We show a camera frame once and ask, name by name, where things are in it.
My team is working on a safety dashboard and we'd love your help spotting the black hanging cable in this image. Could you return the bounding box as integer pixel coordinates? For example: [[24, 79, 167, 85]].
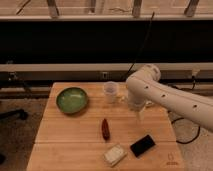
[[119, 11, 156, 82]]

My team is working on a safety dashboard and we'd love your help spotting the black smartphone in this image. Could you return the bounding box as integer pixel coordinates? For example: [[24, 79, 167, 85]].
[[130, 135, 155, 157]]

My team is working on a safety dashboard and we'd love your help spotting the black office chair base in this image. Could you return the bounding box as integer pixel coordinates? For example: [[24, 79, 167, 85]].
[[0, 109, 28, 120]]

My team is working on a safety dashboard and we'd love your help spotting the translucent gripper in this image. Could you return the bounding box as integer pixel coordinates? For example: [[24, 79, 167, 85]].
[[127, 93, 146, 122]]

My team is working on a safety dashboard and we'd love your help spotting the black cable on floor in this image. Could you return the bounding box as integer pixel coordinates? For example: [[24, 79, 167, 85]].
[[171, 116, 202, 145]]

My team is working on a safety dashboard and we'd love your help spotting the white rectangular sponge block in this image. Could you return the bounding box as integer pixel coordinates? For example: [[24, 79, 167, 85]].
[[103, 144, 127, 167]]

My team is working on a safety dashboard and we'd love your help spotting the green ceramic bowl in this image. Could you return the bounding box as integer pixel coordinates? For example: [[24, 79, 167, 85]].
[[56, 87, 89, 115]]

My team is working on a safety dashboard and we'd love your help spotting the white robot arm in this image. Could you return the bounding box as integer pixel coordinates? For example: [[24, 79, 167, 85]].
[[126, 64, 213, 132]]

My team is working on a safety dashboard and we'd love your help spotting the translucent white cup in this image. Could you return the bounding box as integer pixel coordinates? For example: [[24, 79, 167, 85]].
[[103, 81, 119, 103]]

